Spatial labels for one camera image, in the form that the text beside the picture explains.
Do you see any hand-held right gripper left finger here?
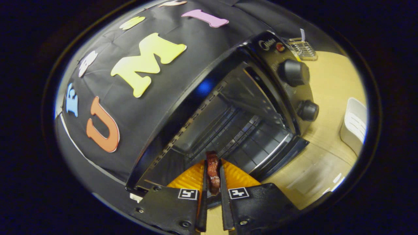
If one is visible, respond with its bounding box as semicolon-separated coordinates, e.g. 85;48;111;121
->
134;160;209;234

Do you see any wire mesh holder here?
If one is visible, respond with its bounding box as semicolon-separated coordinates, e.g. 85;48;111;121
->
287;37;318;61

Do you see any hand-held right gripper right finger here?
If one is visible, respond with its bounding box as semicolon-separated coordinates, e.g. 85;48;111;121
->
218;159;299;234

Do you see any white food tray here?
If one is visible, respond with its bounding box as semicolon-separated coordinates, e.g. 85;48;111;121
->
340;97;368;157

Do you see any black electric oven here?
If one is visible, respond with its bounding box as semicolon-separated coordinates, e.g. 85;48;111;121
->
126;30;320;196

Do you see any brown meat piece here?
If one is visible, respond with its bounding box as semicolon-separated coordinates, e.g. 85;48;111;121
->
206;151;222;196

